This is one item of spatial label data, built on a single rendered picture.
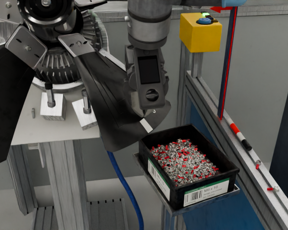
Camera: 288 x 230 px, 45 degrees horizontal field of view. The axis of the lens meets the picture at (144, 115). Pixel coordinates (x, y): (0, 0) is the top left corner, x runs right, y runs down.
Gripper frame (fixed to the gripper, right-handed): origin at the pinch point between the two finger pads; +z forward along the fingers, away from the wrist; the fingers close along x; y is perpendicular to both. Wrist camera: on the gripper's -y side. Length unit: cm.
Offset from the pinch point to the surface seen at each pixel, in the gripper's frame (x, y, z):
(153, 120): -2.4, 0.6, 2.7
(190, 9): -35, 84, 26
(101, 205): 11, 36, 108
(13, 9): 27.1, 24.6, -12.0
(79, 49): 12.8, 15.0, -7.3
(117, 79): 4.9, 9.5, -2.4
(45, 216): 39, 33, 107
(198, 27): -23.6, 39.9, 5.5
